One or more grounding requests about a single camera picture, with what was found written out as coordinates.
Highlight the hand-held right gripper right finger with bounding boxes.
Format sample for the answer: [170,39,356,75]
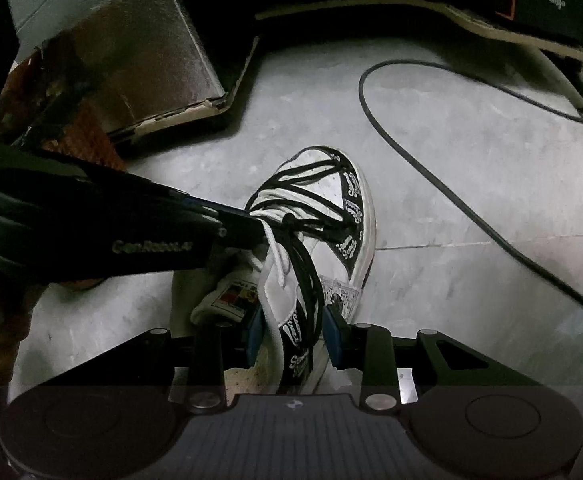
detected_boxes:
[323,305,542,411]

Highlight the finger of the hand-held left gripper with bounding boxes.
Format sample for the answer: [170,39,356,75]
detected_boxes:
[186,196,268,254]

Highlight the silver foil-covered box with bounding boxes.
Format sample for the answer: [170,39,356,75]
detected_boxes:
[0,0,260,136]

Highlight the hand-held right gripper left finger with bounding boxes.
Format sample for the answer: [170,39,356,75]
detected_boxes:
[26,309,265,411]

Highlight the orange mesh wastebasket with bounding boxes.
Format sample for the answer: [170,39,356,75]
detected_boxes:
[2,55,127,176]

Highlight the black shoelace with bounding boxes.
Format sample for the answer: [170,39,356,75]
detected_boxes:
[246,157,367,361]

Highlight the white shoelace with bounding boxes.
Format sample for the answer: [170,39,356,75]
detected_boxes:
[246,220,292,292]

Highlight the thick black cable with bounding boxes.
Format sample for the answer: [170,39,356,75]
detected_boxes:
[359,59,583,318]

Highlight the white metal stand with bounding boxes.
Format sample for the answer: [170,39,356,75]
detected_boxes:
[536,42,583,123]

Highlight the white and black sneaker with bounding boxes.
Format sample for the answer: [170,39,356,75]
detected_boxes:
[172,146,376,396]

